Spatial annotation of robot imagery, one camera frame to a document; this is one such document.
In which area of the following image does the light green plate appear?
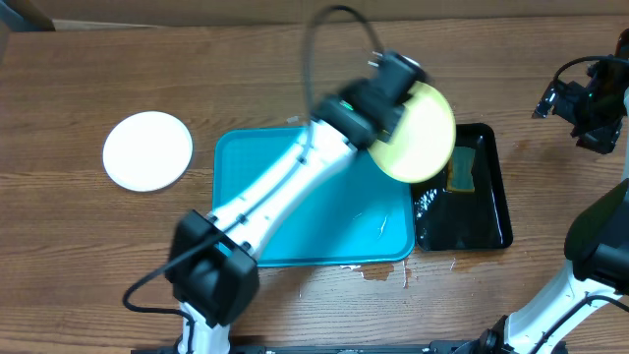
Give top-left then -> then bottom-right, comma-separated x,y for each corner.
369,82 -> 456,184

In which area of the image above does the green and yellow sponge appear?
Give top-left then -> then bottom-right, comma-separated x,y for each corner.
446,147 -> 476,193

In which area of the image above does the white plate front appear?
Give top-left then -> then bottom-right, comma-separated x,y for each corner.
102,111 -> 194,193

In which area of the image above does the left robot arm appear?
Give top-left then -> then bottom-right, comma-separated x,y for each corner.
165,51 -> 427,353

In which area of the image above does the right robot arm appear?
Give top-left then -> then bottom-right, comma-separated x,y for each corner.
456,31 -> 628,354

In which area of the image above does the teal plastic tray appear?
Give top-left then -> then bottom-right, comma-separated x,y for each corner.
212,128 -> 415,267

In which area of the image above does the black rectangular water tray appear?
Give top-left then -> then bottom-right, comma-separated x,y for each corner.
411,123 -> 513,252

